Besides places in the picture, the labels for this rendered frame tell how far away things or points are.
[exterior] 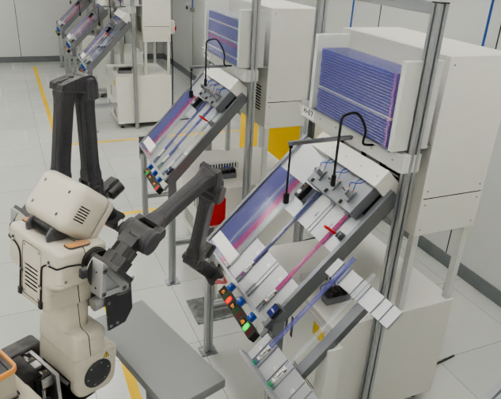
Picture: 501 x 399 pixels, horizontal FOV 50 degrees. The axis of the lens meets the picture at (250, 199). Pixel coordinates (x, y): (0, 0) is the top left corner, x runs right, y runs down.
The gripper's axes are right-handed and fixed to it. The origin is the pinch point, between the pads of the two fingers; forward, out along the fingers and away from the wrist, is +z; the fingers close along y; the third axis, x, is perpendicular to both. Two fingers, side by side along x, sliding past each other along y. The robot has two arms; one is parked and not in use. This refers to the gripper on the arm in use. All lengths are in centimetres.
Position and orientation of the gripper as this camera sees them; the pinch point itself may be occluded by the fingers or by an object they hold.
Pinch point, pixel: (225, 282)
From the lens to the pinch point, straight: 231.2
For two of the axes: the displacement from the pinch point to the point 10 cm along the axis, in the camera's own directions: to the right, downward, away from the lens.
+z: 6.2, 5.3, 5.9
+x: -6.8, 7.3, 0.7
